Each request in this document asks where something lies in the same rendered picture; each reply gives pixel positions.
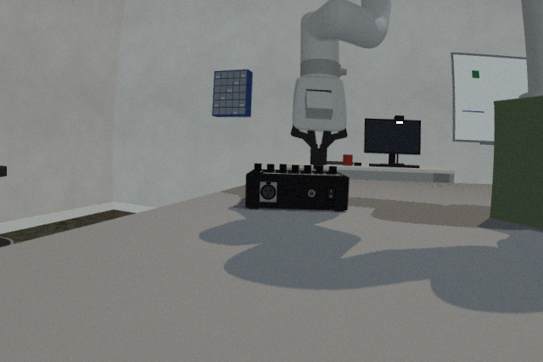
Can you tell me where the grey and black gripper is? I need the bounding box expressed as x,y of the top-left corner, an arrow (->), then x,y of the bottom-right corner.
291,74 -> 347,170

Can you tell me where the black lighting desk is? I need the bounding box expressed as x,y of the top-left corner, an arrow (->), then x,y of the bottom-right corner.
245,163 -> 350,212

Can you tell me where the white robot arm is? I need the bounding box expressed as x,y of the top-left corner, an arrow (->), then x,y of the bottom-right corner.
300,0 -> 543,120

